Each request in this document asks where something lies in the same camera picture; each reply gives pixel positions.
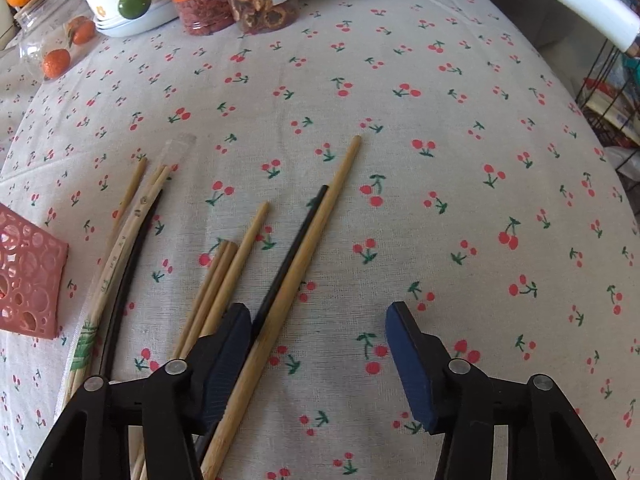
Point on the pink perforated utensil basket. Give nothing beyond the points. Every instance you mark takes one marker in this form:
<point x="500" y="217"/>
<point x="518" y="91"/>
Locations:
<point x="25" y="270"/>

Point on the clear glass jar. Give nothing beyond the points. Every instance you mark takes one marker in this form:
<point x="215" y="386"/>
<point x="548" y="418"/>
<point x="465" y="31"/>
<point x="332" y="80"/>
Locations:
<point x="40" y="25"/>

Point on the cherry-print cloth on low table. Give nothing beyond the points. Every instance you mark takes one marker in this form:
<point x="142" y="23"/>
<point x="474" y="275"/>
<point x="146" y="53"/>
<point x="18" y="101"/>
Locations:
<point x="12" y="105"/>

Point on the small tangerine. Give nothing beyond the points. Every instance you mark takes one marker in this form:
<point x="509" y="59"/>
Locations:
<point x="56" y="62"/>
<point x="82" y="30"/>

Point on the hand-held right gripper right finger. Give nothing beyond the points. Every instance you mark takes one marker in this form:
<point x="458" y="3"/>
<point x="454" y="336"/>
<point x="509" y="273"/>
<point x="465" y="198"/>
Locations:
<point x="410" y="365"/>

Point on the printed bamboo chopstick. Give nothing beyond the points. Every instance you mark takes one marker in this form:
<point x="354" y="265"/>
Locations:
<point x="120" y="250"/>

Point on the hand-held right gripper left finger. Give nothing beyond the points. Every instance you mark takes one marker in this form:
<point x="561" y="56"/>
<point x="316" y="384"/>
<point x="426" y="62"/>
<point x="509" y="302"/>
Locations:
<point x="227" y="360"/>

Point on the black chopstick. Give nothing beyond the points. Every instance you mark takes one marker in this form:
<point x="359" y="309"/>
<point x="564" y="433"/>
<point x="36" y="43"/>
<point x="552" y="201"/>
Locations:
<point x="291" y="255"/>
<point x="122" y="275"/>

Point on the white flower-print bowl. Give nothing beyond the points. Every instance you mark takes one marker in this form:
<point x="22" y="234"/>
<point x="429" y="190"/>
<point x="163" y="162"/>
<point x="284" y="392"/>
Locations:
<point x="107" y="7"/>

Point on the round green fruit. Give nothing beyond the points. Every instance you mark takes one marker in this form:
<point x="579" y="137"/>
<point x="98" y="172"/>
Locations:
<point x="134" y="2"/>

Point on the colourful food packets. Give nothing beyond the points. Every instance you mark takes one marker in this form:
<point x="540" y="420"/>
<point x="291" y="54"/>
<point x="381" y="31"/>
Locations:
<point x="615" y="110"/>

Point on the wrapped chopsticks bundle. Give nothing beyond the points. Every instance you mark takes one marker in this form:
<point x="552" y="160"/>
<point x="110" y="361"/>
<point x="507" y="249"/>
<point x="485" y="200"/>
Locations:
<point x="182" y="147"/>

